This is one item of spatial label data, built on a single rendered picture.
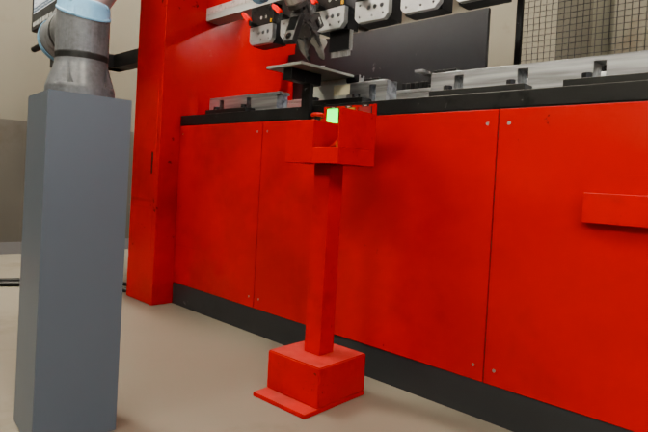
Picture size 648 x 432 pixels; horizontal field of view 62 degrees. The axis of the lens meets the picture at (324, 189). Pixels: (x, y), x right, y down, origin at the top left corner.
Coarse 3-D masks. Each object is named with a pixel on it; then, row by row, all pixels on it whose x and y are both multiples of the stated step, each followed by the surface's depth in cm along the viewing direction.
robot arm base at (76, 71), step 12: (60, 60) 121; (72, 60) 120; (84, 60) 121; (96, 60) 123; (60, 72) 120; (72, 72) 120; (84, 72) 120; (96, 72) 122; (108, 72) 127; (48, 84) 120; (60, 84) 119; (72, 84) 119; (84, 84) 120; (96, 84) 122; (108, 84) 127; (108, 96) 125
